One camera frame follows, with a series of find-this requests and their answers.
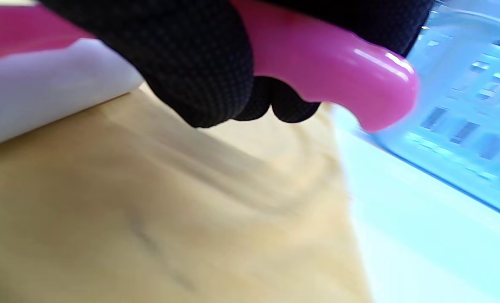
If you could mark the person's right hand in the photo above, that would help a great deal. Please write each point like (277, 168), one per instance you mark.
(169, 50)

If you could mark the yellow square towel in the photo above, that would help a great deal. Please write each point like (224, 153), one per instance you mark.
(148, 210)

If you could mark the pink lint roller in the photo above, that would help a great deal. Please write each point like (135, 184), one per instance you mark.
(338, 71)

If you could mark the light blue plastic basket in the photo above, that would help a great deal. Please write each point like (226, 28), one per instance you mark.
(473, 105)

